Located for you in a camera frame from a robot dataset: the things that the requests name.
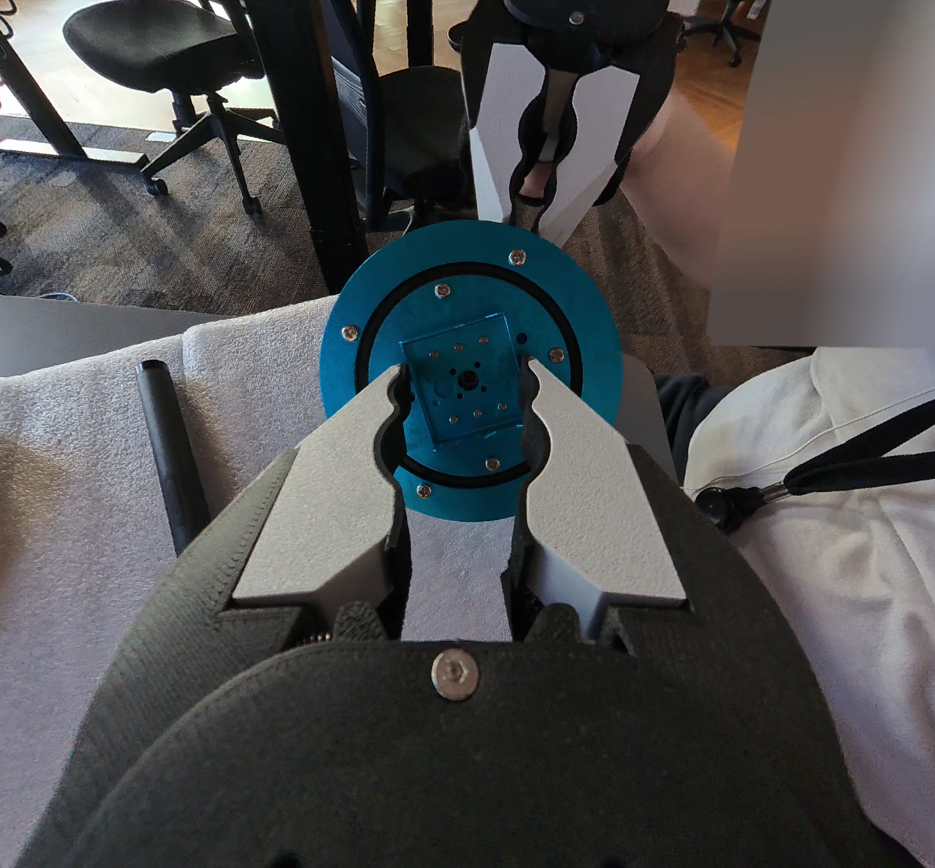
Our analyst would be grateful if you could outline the person's dark trousers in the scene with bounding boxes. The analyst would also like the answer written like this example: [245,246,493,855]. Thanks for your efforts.
[654,371,731,482]

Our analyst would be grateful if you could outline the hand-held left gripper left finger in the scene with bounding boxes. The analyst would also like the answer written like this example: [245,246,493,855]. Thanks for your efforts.
[231,362,411,641]

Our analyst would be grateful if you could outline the black pen-shaped screwdriver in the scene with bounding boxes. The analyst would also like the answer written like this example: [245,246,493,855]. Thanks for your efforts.
[135,360,213,558]

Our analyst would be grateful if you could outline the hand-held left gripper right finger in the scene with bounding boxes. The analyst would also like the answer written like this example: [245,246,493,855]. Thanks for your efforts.
[501,355,689,641]

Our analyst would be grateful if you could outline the black lanyard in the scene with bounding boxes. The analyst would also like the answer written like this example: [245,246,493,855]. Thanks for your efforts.
[694,389,935,534]

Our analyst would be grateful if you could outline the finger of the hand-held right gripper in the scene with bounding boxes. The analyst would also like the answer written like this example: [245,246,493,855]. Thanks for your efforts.
[537,64,644,248]
[467,41,578,229]

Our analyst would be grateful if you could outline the black desk leg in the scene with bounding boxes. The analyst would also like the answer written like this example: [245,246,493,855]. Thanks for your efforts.
[230,0,370,293]

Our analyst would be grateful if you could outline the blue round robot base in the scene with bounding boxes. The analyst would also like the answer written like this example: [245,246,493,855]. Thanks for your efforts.
[319,219,623,522]

